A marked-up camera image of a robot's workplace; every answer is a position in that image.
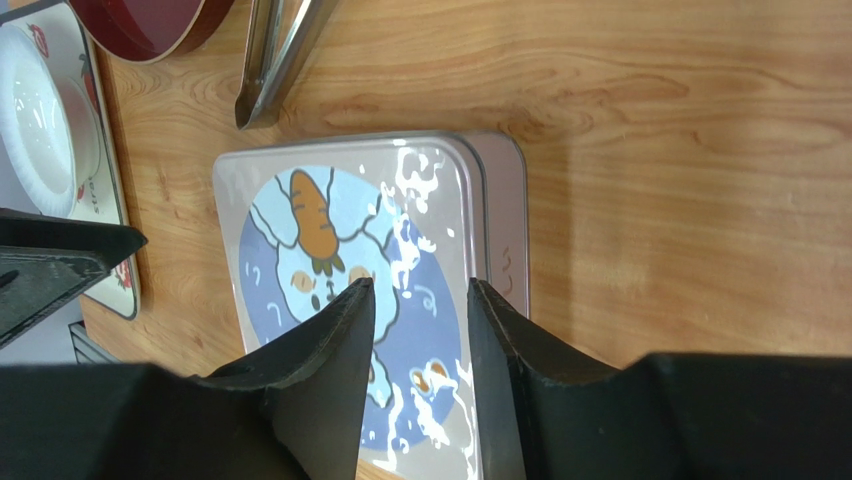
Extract dark red round tray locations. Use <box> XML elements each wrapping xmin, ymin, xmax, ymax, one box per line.
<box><xmin>68</xmin><ymin>0</ymin><xmax>234</xmax><ymax>64</ymax></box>

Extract silver square tin lid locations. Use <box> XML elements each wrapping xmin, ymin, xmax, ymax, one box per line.
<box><xmin>212</xmin><ymin>135</ymin><xmax>481</xmax><ymax>479</ymax></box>

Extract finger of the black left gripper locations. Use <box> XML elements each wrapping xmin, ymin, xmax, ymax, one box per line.
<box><xmin>1</xmin><ymin>208</ymin><xmax>148</xmax><ymax>347</ymax></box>

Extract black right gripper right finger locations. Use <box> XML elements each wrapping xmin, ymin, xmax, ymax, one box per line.
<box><xmin>467</xmin><ymin>279</ymin><xmax>851</xmax><ymax>479</ymax></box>

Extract strawberry pattern rectangular tray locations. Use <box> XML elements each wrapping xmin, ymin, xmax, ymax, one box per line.
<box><xmin>0</xmin><ymin>0</ymin><xmax>142</xmax><ymax>322</ymax></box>

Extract metal serving tongs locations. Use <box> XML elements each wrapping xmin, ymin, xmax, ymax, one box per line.
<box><xmin>234</xmin><ymin>0</ymin><xmax>339</xmax><ymax>130</ymax></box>

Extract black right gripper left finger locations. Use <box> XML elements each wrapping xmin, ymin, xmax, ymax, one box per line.
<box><xmin>1</xmin><ymin>279</ymin><xmax>375</xmax><ymax>479</ymax></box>

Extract white scalloped plate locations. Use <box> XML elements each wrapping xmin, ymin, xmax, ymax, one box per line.
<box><xmin>1</xmin><ymin>24</ymin><xmax>101</xmax><ymax>218</ymax></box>

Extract pink square chocolate tin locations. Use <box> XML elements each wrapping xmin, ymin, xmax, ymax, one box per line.
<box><xmin>462</xmin><ymin>130</ymin><xmax>531</xmax><ymax>316</ymax></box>

